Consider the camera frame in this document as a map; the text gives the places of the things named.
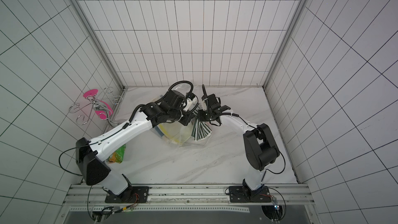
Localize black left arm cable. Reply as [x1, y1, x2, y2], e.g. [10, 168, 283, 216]
[58, 146, 85, 176]

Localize green white striped towel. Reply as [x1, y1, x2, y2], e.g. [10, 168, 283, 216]
[191, 119, 212, 142]

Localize clear plastic vacuum bag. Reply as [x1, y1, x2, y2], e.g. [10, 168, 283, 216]
[141, 80, 212, 147]

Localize aluminium mounting rail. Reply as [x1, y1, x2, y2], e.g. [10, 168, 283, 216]
[56, 184, 321, 224]

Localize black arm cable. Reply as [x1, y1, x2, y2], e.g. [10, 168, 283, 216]
[265, 150, 287, 175]
[58, 146, 85, 176]

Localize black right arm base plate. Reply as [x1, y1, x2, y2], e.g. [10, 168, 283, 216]
[227, 180, 272, 203]

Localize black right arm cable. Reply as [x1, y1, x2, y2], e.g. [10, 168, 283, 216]
[265, 150, 287, 175]

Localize colourful snack packet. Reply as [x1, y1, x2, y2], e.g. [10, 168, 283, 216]
[107, 144, 126, 163]

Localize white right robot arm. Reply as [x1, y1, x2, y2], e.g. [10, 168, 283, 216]
[199, 91, 281, 195]

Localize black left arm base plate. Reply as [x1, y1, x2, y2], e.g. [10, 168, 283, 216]
[105, 174, 150, 204]

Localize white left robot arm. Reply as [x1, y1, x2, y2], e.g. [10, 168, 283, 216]
[76, 89, 199, 196]

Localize blue and beige towel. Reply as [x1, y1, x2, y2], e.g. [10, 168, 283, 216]
[154, 94, 168, 141]

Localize pale yellow towel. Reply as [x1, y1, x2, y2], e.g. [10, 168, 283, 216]
[164, 122, 193, 145]

